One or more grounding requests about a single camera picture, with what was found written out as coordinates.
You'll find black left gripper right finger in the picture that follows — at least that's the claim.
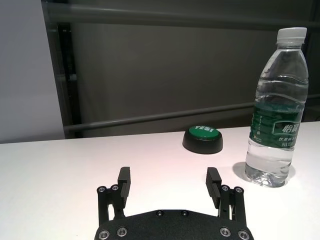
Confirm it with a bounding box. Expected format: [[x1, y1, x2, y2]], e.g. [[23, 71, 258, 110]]
[[205, 166, 248, 227]]

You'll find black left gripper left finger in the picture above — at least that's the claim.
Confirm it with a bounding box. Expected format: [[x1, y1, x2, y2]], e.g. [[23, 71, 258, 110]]
[[96, 166, 132, 226]]

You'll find clear water bottle green label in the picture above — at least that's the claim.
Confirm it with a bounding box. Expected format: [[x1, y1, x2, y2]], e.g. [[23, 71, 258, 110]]
[[244, 27, 310, 188]]

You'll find green YES button black base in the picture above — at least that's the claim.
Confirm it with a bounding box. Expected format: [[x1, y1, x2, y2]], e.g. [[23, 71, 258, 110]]
[[181, 124, 224, 155]]

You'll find dark vertical partition post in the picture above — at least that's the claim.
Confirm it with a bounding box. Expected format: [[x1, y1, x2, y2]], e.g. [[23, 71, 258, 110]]
[[41, 0, 84, 140]]

